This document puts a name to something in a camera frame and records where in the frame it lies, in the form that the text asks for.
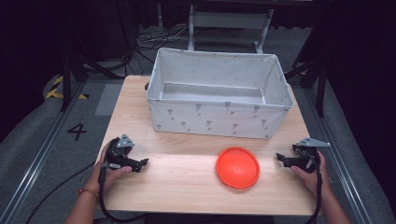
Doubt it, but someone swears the thin gold bracelet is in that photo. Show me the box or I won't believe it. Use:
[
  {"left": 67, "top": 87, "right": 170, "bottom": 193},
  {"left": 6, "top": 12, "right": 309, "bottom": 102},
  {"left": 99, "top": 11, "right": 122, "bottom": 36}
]
[{"left": 77, "top": 187, "right": 101, "bottom": 200}]

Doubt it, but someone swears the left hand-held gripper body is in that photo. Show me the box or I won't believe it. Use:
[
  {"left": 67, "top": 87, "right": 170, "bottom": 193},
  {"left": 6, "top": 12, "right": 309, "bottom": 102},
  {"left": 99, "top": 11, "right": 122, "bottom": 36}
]
[{"left": 106, "top": 133, "right": 140, "bottom": 172}]

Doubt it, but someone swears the orange round plate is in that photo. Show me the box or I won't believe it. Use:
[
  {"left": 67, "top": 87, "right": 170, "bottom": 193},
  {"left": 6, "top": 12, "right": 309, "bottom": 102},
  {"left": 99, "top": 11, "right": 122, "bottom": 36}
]
[{"left": 215, "top": 146, "right": 262, "bottom": 190}]

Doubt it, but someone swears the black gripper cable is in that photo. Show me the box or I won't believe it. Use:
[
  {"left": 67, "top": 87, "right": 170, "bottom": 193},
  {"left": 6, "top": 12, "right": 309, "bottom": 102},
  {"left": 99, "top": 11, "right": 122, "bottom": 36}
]
[
  {"left": 311, "top": 167, "right": 323, "bottom": 224},
  {"left": 97, "top": 162, "right": 148, "bottom": 224}
]

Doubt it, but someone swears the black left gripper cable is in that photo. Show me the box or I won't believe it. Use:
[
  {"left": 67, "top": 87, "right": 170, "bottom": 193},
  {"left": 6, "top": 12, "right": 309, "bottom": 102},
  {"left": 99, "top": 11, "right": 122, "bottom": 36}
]
[{"left": 97, "top": 162, "right": 148, "bottom": 224}]

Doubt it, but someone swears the grey metal stand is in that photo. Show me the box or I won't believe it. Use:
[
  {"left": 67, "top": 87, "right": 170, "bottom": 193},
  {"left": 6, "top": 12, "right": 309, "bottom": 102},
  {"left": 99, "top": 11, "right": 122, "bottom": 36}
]
[{"left": 187, "top": 4, "right": 276, "bottom": 55}]

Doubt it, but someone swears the person's left hand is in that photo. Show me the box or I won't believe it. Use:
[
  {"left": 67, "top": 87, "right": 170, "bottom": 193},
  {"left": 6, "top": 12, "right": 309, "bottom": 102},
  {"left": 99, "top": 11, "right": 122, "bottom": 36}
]
[{"left": 89, "top": 140, "right": 133, "bottom": 191}]

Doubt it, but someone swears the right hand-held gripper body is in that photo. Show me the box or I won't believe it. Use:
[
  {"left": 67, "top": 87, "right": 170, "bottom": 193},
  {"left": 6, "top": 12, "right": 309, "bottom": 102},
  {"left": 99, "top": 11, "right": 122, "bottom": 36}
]
[{"left": 290, "top": 137, "right": 332, "bottom": 174}]

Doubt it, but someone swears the black tripod stand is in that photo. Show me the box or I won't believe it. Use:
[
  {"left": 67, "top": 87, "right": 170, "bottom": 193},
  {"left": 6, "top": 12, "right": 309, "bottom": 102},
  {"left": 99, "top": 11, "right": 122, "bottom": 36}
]
[
  {"left": 59, "top": 49, "right": 132, "bottom": 112},
  {"left": 284, "top": 57, "right": 329, "bottom": 119}
]

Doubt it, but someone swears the white fabric storage box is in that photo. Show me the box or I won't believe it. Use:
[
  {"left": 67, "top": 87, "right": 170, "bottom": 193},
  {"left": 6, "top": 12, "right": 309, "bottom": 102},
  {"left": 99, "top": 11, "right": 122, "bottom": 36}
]
[{"left": 146, "top": 47, "right": 295, "bottom": 140}]

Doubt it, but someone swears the metal floor rail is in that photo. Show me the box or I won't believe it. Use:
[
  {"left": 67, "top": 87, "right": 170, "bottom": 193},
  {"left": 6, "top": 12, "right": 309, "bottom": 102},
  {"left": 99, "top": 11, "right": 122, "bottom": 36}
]
[
  {"left": 0, "top": 83, "right": 87, "bottom": 224},
  {"left": 302, "top": 86, "right": 372, "bottom": 224}
]

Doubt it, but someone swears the bundle of floor cables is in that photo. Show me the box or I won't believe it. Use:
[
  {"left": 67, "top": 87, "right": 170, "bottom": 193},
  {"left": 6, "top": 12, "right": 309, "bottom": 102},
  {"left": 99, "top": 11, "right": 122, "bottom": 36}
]
[{"left": 134, "top": 25, "right": 191, "bottom": 77}]

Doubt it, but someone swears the thin black floor cable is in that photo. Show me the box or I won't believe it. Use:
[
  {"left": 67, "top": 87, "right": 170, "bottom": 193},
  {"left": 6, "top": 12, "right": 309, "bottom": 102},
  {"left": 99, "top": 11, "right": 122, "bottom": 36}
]
[{"left": 24, "top": 161, "right": 98, "bottom": 224}]

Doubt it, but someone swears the person's right hand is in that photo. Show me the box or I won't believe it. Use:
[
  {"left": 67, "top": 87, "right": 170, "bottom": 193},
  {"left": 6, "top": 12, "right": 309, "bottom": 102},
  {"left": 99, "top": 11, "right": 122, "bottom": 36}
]
[{"left": 289, "top": 150, "right": 332, "bottom": 196}]

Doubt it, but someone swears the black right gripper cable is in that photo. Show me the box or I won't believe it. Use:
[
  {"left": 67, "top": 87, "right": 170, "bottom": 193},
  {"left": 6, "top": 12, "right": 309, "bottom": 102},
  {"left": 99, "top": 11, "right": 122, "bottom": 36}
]
[{"left": 311, "top": 167, "right": 323, "bottom": 224}]

